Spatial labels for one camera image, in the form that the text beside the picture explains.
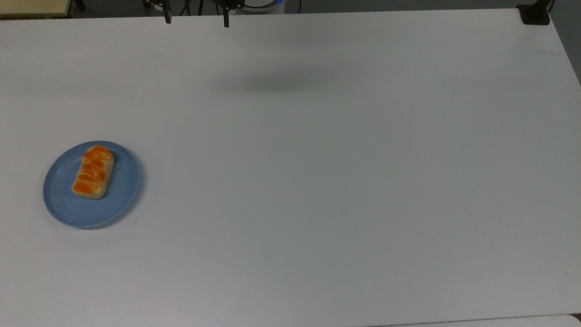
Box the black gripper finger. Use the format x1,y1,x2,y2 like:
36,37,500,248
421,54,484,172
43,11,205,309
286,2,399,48
216,0,246,28
144,0,172,25

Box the blue round plate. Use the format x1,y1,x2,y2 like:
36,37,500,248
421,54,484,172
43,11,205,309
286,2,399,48
43,140,142,229

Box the black tripod legs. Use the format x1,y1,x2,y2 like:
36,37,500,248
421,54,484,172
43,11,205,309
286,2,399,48
179,0,206,16

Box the light wooden table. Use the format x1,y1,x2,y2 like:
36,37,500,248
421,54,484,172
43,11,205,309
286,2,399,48
0,0,74,19

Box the orange glazed bread roll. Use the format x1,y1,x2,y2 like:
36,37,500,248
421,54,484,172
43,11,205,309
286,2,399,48
72,145,115,200

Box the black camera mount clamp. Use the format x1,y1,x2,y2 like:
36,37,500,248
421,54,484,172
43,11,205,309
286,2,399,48
517,0,555,26

